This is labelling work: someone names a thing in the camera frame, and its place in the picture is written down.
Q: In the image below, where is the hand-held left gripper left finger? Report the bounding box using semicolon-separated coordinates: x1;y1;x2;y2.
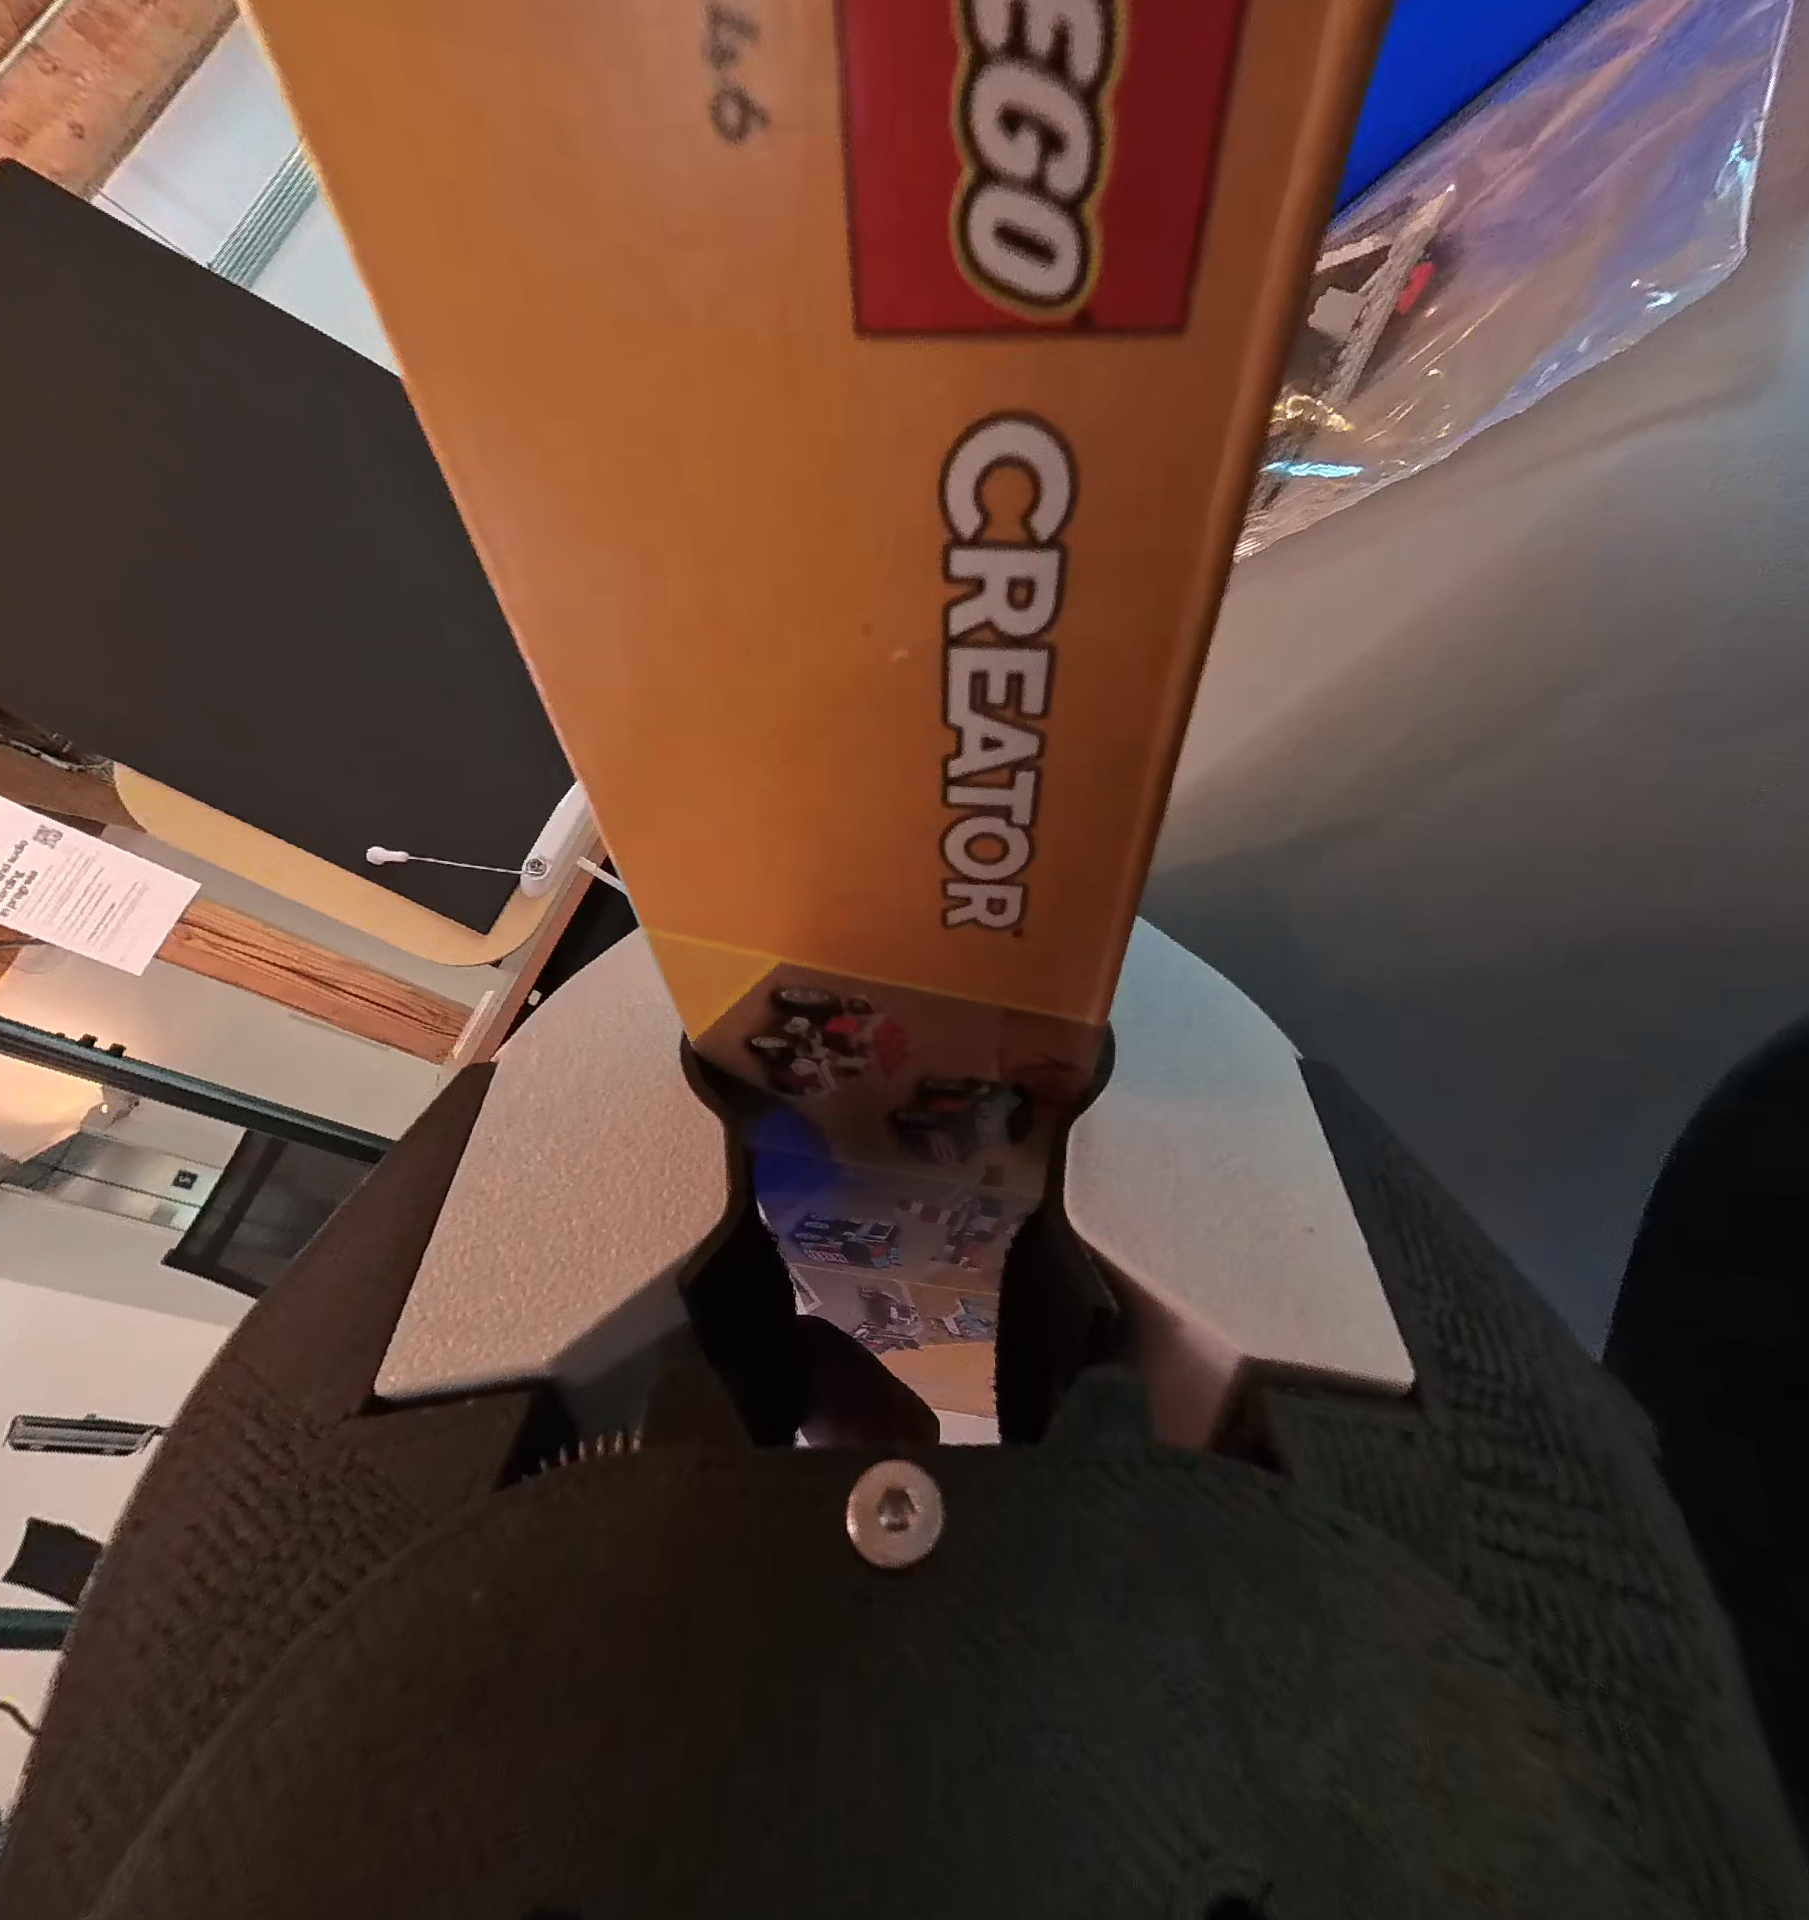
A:
371;922;810;1448

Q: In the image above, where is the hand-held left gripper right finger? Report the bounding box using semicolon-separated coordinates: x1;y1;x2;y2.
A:
996;914;1419;1448

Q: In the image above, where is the yellow lego set box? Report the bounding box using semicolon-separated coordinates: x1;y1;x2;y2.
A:
238;0;1394;1420

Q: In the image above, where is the white panel stand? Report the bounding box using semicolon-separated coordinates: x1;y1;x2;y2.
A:
456;779;639;1067

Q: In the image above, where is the white paper sign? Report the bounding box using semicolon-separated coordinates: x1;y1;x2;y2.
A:
0;795;204;982

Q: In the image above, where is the clear plastic bag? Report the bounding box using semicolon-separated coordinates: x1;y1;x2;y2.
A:
1234;0;1799;560

